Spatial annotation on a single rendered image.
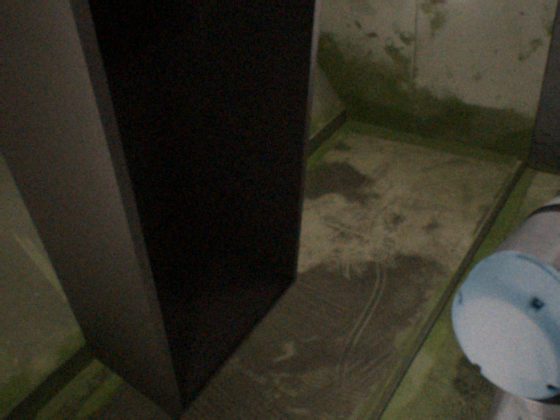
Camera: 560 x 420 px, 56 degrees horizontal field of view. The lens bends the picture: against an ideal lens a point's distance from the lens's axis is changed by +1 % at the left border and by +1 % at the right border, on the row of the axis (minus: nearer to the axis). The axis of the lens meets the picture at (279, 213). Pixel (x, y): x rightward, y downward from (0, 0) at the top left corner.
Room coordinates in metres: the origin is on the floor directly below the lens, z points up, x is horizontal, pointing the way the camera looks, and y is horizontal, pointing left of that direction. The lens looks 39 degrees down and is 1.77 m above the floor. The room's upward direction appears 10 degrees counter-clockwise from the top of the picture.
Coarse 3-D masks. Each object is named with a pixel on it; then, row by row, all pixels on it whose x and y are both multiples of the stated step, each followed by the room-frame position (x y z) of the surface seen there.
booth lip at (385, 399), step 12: (516, 180) 2.08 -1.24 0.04; (504, 192) 2.00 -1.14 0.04; (504, 204) 1.94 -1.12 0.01; (492, 216) 1.84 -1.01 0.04; (480, 240) 1.70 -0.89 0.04; (468, 252) 1.64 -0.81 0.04; (468, 264) 1.58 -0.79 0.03; (456, 276) 1.51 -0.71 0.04; (444, 300) 1.40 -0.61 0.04; (432, 312) 1.35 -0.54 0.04; (432, 324) 1.29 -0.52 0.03; (420, 336) 1.24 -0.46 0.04; (420, 348) 1.20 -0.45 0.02; (408, 360) 1.15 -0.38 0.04; (396, 372) 1.10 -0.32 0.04; (396, 384) 1.06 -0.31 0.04; (384, 396) 1.02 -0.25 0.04; (384, 408) 0.98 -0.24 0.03
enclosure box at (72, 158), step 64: (0, 0) 0.76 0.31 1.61; (64, 0) 0.66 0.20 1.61; (128, 0) 1.20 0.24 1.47; (192, 0) 1.35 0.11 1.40; (256, 0) 1.25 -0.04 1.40; (320, 0) 1.13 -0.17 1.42; (0, 64) 0.82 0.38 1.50; (64, 64) 0.70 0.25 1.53; (128, 64) 1.19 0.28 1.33; (192, 64) 1.36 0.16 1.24; (256, 64) 1.27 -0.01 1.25; (0, 128) 0.90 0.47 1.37; (64, 128) 0.75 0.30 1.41; (128, 128) 1.18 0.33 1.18; (192, 128) 1.36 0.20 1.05; (256, 128) 1.29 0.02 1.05; (64, 192) 0.82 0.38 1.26; (128, 192) 0.71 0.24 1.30; (192, 192) 1.37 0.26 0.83; (256, 192) 1.33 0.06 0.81; (64, 256) 0.92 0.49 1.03; (128, 256) 0.73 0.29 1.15; (192, 256) 1.38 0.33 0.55; (256, 256) 1.37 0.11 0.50; (128, 320) 0.81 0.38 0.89; (192, 320) 1.13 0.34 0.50; (256, 320) 1.11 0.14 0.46; (192, 384) 0.91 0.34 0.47
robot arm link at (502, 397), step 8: (552, 200) 0.39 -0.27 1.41; (536, 208) 0.39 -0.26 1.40; (528, 216) 0.40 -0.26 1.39; (496, 392) 0.43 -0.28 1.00; (504, 392) 0.41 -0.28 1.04; (496, 400) 0.42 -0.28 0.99; (504, 400) 0.40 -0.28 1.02; (512, 400) 0.39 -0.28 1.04; (496, 408) 0.41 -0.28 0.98; (504, 408) 0.40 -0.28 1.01; (512, 408) 0.39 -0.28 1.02; (488, 416) 0.43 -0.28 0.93; (496, 416) 0.41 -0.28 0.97; (504, 416) 0.39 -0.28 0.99; (512, 416) 0.38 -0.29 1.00; (520, 416) 0.38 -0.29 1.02
